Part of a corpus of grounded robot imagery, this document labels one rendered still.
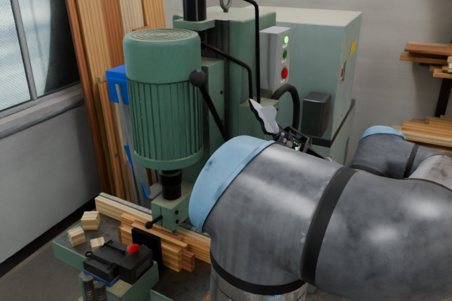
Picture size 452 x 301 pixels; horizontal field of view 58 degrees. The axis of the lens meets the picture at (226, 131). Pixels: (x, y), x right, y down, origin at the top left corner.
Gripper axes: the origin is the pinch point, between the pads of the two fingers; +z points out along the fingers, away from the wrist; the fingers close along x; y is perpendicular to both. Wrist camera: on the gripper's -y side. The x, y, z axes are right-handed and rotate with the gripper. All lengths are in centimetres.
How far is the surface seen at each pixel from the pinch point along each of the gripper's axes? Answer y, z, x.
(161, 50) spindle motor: -0.5, 20.8, -6.7
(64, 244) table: -56, 18, 33
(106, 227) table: -58, 10, 23
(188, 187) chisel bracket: -35.5, -3.0, 5.1
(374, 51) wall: -132, -90, -183
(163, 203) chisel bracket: -32.1, 1.4, 13.5
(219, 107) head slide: -20.3, 2.1, -13.6
